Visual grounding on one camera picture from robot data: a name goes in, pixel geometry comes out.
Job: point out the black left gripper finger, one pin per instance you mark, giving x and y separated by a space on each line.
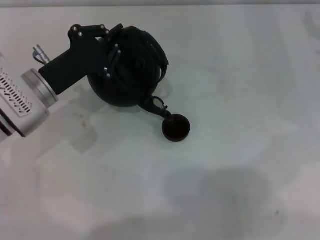
93 28
115 58

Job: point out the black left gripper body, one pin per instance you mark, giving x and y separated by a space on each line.
75 62

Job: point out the small dark brown teacup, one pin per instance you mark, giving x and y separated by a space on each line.
176 128

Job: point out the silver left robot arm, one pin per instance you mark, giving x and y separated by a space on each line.
22 100

